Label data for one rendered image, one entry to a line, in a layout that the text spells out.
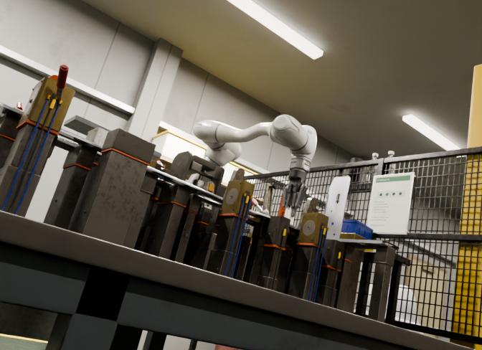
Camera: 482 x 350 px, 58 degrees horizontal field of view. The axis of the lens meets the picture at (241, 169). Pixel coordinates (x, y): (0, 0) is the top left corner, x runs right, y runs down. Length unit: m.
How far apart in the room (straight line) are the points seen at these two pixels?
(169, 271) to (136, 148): 0.56
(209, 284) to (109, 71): 4.41
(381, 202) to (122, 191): 1.43
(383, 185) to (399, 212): 0.18
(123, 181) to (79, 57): 3.87
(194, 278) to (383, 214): 1.59
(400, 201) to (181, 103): 3.58
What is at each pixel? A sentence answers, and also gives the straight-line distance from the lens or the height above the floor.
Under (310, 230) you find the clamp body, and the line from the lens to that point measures 1.64.
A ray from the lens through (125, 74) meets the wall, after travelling 5.14.
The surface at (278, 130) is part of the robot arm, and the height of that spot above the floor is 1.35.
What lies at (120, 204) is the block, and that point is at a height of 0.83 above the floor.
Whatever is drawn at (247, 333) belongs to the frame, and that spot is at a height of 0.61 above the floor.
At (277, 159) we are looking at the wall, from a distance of 6.00.
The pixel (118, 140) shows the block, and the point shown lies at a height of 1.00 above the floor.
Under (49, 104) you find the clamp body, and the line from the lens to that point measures 1.15.
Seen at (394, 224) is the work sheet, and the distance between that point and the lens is 2.21.
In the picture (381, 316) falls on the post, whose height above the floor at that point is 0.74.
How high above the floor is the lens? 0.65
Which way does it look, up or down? 17 degrees up
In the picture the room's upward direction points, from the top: 14 degrees clockwise
